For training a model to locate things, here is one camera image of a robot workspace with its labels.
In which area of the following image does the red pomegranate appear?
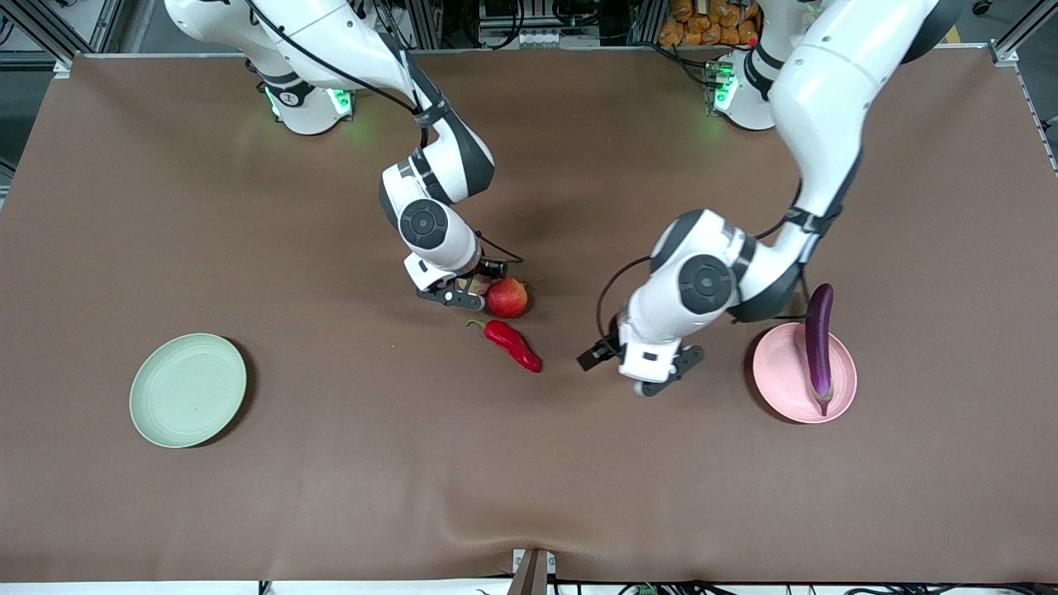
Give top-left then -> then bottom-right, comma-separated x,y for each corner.
486,278 -> 531,320

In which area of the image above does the red chili pepper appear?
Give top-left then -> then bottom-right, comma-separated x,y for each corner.
465,318 -> 544,374

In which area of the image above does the purple eggplant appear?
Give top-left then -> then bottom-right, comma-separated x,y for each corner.
805,283 -> 836,417

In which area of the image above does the pink round plate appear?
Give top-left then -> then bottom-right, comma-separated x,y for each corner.
751,322 -> 858,425

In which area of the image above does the brown table cover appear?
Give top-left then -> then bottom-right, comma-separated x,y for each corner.
0,45 -> 1058,583

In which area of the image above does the grey metal rack unit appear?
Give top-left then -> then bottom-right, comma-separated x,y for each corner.
478,0 -> 571,49

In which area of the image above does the green round plate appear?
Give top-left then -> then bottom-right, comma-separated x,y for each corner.
129,333 -> 248,450

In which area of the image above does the orange round items heap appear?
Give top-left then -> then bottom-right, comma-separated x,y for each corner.
659,0 -> 765,46

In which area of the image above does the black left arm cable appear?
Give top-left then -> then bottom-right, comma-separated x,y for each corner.
595,178 -> 865,341

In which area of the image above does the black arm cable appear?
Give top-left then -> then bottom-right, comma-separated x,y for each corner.
595,178 -> 865,341
244,0 -> 525,265

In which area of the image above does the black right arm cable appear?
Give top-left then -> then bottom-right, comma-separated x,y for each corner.
244,0 -> 525,265

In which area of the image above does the aluminium frame bar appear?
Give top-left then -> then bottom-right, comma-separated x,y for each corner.
21,0 -> 125,67

